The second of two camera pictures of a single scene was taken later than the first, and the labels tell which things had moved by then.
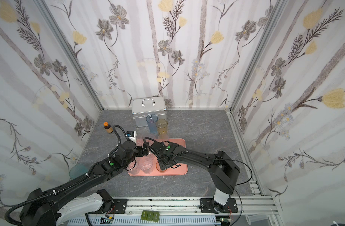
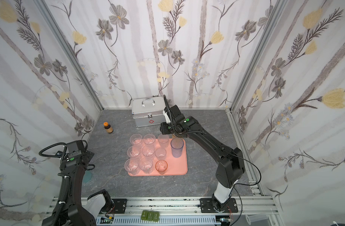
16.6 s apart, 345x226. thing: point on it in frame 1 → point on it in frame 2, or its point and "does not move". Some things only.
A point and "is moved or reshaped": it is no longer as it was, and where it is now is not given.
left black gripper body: (144, 150) → (75, 154)
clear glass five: (132, 168) does not move
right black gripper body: (160, 152) → (170, 113)
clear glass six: (145, 165) does not move
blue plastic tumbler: (151, 119) is moved or reshaped
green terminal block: (150, 215) does not move
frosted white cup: (163, 137) does not move
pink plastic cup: (159, 168) does not move
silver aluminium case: (142, 107) does not move
